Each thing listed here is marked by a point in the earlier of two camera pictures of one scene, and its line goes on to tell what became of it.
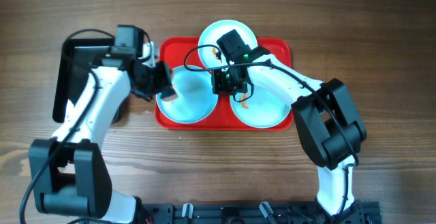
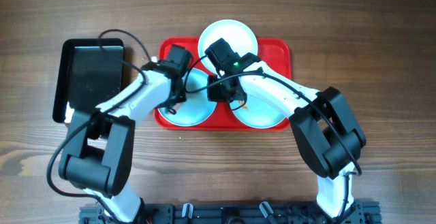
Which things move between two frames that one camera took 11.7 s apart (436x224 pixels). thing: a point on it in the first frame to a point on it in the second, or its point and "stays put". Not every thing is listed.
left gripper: [158, 80] to [174, 101]
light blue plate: [195, 102] stays put
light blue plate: [263, 109] stays put
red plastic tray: [180, 52] stays put
